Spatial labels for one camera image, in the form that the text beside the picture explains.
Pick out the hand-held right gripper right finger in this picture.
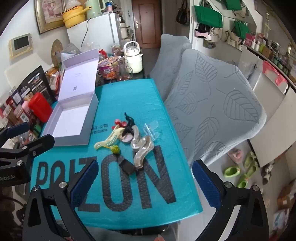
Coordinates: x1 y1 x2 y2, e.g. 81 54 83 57
192 159 271 241

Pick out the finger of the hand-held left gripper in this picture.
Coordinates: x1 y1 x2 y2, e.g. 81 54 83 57
0 134 55 167
0 122 30 149

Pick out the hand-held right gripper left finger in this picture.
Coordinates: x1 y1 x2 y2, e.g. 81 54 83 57
23 159 100 241

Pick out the lavender gift box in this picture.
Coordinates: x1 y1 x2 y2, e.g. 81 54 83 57
41 49 99 147

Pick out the black square hair clip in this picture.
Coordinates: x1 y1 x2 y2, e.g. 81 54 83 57
118 160 137 175

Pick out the cream hair claw clip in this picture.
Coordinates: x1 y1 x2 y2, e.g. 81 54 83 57
94 127 125 150

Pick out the pink round hair clip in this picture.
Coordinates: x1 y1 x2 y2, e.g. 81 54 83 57
118 133 134 144

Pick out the translucent wavy hair claw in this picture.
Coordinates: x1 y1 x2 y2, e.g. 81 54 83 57
130 127 155 169

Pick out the red flower hair clip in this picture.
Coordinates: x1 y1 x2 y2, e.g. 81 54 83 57
112 119 127 131

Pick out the black hair claw clip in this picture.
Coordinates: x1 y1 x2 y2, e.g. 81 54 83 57
121 112 137 137

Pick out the clear hair clip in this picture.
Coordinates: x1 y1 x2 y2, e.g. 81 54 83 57
142 121 162 141

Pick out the white label orange jar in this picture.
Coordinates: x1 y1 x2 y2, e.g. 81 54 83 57
13 106 31 126

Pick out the green slipper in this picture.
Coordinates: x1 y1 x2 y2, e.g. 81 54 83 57
236 174 250 189
223 167 241 178
244 151 257 166
246 162 258 175

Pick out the red canister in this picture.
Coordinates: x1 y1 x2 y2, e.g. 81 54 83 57
28 92 53 123

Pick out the pink slipper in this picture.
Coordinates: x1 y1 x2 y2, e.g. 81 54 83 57
228 148 243 163

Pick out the white foam board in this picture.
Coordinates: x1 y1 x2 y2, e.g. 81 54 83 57
4 62 44 91

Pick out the black printed packet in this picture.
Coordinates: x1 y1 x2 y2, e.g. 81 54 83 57
16 65 57 102

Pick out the red snack packet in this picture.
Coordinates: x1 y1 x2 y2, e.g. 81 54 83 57
46 67 63 93

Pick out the large grey leaf chair cover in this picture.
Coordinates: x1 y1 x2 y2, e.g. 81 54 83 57
164 49 267 166

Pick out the cardboard box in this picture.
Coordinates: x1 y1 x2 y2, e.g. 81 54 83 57
277 183 296 209

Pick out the woven round trivet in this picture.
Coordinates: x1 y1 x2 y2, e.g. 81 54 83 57
51 39 63 66

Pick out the grey foil bag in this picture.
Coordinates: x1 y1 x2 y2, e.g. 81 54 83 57
60 44 82 61

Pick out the instant noodle cup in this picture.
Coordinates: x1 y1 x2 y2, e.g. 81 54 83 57
97 57 121 80

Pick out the teal padded mailer bag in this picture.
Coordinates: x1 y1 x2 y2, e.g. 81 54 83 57
30 78 203 230

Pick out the clear plastic bag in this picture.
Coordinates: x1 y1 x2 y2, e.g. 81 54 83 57
81 42 100 52

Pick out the glass measuring cup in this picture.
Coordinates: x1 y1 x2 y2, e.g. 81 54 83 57
116 59 134 81

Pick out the glass jar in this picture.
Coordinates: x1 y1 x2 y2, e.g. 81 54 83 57
111 44 122 57

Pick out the cream thermos jug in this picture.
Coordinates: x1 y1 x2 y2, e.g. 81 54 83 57
123 41 143 74

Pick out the white fridge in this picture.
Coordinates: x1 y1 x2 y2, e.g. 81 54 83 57
67 13 122 50

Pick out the gold framed picture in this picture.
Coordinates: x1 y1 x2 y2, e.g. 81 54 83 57
35 0 68 35

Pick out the yellow pot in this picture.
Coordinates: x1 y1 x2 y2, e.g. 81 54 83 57
62 6 92 29

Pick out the pink cloth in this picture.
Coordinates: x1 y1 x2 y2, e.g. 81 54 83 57
262 61 288 88

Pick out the small grey chair cover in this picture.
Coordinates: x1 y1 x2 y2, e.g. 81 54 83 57
149 34 192 102

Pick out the green electric kettle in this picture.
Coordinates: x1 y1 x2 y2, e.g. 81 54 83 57
85 0 107 19

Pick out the white tote bag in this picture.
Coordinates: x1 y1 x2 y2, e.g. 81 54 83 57
209 27 222 42

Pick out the brown door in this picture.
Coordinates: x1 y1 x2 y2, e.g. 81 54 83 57
132 0 162 49

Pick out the green tote bag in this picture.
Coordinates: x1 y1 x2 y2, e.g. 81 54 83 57
194 5 223 28

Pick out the dark handbag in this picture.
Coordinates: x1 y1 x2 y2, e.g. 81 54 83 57
176 0 190 25

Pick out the wall intercom panel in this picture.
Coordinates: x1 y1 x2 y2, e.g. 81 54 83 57
9 33 34 58

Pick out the black power cable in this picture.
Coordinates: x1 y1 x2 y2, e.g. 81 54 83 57
80 18 90 47

